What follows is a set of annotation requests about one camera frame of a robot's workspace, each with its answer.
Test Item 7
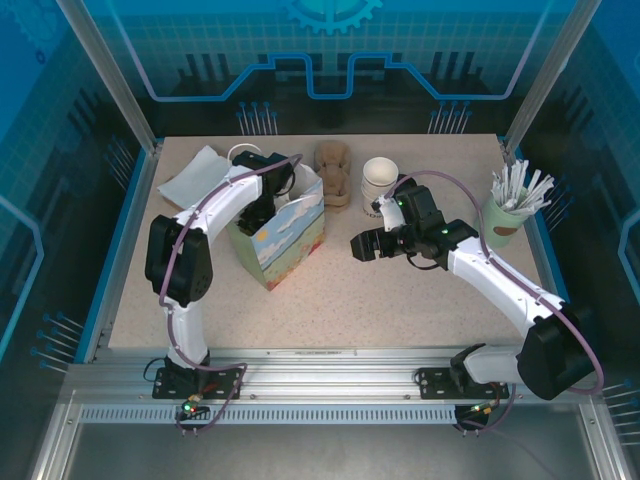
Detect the stack of pulp cup carriers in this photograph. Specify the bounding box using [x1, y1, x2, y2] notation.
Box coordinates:
[313, 141, 351, 210]

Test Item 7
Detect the paper gift bag with landscape print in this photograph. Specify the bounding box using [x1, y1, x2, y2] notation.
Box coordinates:
[224, 143, 326, 292]

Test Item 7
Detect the white paper napkin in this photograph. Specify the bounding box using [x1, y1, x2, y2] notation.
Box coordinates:
[157, 144, 232, 209]

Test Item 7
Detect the stack of white paper cups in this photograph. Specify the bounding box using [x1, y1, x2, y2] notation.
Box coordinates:
[358, 156, 400, 220]

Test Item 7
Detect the green mug with brown heart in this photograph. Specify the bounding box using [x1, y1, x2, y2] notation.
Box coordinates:
[478, 192, 535, 249]

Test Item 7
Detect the small connector board with LEDs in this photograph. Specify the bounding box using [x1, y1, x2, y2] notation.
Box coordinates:
[175, 397, 210, 422]
[467, 399, 502, 420]

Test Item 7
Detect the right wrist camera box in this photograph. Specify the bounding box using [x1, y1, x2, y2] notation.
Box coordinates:
[372, 196, 404, 234]

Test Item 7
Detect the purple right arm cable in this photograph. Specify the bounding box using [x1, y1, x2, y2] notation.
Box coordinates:
[382, 170, 606, 439]

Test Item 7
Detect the aluminium mounting rail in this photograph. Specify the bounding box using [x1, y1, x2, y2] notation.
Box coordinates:
[64, 346, 601, 401]

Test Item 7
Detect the blue table edge frame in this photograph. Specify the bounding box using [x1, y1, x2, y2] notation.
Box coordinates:
[73, 132, 594, 365]

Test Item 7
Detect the slotted grey cable duct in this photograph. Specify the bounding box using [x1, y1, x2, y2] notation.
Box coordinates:
[79, 403, 459, 427]

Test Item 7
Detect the aluminium frame post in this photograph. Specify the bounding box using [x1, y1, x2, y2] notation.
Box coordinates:
[54, 0, 164, 156]
[502, 0, 599, 159]

